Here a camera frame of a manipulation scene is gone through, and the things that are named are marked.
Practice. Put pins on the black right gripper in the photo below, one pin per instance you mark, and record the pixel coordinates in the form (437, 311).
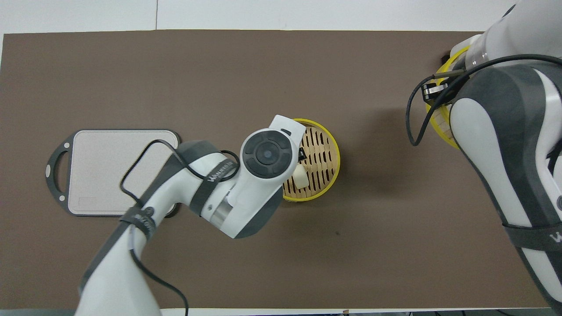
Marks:
(432, 90)

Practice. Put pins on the white steamed bun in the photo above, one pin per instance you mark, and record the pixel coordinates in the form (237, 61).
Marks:
(301, 177)

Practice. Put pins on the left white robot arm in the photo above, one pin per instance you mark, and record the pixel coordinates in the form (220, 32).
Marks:
(263, 153)

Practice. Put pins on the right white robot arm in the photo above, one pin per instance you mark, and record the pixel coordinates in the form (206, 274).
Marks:
(496, 153)

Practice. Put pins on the bamboo steamer base yellow rim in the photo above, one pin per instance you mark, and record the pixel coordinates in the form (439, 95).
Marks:
(322, 153)

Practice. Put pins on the brown table mat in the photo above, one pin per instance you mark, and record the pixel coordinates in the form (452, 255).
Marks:
(307, 263)

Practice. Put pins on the white cutting board grey rim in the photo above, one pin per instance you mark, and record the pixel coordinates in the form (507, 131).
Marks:
(96, 166)

